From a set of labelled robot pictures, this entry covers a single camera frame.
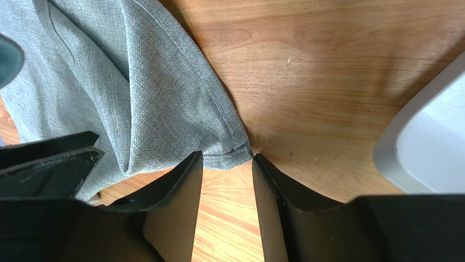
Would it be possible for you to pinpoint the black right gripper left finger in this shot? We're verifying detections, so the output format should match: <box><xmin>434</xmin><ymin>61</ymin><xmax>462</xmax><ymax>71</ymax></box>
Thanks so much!
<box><xmin>1</xmin><ymin>151</ymin><xmax>203</xmax><ymax>261</ymax></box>

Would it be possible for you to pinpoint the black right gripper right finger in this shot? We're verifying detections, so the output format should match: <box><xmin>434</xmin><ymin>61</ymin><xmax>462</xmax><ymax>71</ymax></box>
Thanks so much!
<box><xmin>252</xmin><ymin>154</ymin><xmax>464</xmax><ymax>261</ymax></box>

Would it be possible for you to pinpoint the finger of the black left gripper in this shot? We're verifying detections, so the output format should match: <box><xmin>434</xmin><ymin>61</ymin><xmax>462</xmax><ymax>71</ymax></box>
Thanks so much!
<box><xmin>1</xmin><ymin>131</ymin><xmax>104</xmax><ymax>198</ymax></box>

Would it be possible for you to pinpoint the light grey cloth napkin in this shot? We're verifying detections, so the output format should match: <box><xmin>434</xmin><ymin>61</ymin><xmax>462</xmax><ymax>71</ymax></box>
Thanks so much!
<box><xmin>1</xmin><ymin>1</ymin><xmax>251</xmax><ymax>201</ymax></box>

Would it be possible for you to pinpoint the blue-grey hanging shirt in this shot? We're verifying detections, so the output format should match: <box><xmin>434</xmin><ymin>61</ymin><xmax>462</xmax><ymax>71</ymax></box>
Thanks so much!
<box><xmin>0</xmin><ymin>34</ymin><xmax>25</xmax><ymax>88</ymax></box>

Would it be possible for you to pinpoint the white clothes rack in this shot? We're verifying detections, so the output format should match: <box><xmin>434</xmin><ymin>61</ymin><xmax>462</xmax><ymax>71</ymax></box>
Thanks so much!
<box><xmin>372</xmin><ymin>53</ymin><xmax>464</xmax><ymax>194</ymax></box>

